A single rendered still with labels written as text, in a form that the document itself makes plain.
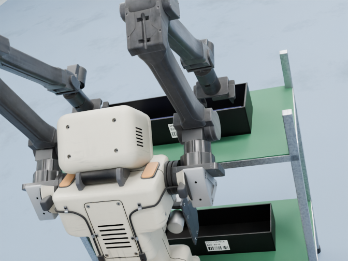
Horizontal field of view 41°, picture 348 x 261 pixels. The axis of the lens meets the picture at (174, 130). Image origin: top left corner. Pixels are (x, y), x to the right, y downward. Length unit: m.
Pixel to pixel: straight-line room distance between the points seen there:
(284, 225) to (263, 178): 0.84
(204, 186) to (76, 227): 0.34
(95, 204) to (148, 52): 0.41
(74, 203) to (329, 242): 1.63
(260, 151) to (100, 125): 0.64
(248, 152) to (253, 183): 1.36
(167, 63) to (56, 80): 0.51
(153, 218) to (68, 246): 1.92
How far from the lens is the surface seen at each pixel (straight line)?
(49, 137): 1.33
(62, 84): 1.43
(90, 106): 1.58
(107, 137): 1.12
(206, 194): 1.15
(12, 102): 1.22
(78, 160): 1.15
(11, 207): 3.62
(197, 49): 1.24
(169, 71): 1.00
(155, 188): 1.10
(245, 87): 1.73
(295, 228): 2.14
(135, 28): 0.96
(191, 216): 1.39
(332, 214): 2.68
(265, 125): 1.70
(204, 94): 1.45
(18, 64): 1.27
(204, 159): 1.15
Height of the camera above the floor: 1.89
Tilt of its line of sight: 31 degrees down
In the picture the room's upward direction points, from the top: 18 degrees counter-clockwise
